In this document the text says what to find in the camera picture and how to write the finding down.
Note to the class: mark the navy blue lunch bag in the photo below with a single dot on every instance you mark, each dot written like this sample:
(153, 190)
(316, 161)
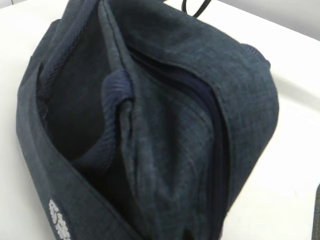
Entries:
(140, 122)

